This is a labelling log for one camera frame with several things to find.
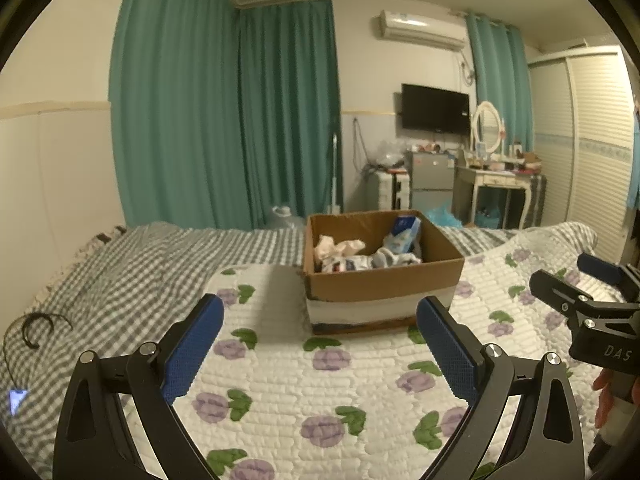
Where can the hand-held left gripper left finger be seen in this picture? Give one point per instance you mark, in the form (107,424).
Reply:
(192,355)

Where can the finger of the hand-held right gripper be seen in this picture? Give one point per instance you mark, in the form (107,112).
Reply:
(555,290)
(600,266)

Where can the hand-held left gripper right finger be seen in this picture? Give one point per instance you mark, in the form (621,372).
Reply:
(447,355)

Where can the brown cardboard box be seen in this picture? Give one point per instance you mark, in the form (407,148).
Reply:
(385,285)

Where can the white grey sock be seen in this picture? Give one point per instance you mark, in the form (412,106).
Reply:
(395,258)

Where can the blue and white packet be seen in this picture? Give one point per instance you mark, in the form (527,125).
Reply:
(404,234)

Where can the white patterned cloth red label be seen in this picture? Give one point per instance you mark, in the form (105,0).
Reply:
(345,263)

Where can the cream soft cloth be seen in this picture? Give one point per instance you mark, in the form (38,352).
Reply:
(335,246)

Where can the person's right hand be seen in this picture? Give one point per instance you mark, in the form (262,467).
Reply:
(606,390)

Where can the dark checked cloth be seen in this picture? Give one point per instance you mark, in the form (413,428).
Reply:
(536,200)

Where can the blue basket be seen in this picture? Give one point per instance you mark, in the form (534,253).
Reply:
(488,219)

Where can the white wardrobe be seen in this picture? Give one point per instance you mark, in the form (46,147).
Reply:
(595,160)

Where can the white quilt purple flowers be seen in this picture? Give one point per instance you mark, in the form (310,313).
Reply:
(310,375)

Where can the white dressing table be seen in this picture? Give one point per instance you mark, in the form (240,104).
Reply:
(492,179)

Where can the blue plastic bag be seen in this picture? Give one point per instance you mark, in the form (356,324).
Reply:
(445,217)

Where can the clear water jug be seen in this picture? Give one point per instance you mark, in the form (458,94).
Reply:
(287,219)

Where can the small grey fridge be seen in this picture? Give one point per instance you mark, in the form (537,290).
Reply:
(430,180)

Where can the white suitcase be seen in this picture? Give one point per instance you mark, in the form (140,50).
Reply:
(387,190)

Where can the white oval mirror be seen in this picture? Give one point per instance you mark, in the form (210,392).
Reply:
(487,127)

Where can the small glowing device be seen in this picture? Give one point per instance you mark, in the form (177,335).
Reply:
(16,401)

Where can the clear plastic bag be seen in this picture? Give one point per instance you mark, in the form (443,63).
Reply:
(390,152)

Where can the narrow teal curtain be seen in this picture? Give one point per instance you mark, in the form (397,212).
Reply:
(500,80)

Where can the white mop pole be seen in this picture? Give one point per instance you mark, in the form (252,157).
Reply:
(334,175)

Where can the white air conditioner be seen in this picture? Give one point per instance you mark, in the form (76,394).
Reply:
(422,30)

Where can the black wall television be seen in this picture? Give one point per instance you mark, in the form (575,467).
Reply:
(435,108)

